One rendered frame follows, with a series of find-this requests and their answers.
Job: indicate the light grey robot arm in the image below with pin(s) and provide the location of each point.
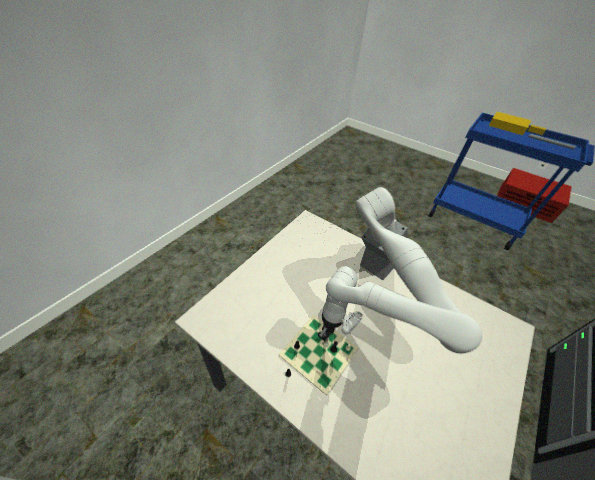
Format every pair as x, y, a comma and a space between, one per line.
459, 332

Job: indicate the green and cream chessboard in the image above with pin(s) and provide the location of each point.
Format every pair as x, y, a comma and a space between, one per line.
315, 361

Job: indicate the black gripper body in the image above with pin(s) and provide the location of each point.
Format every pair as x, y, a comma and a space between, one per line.
329, 325

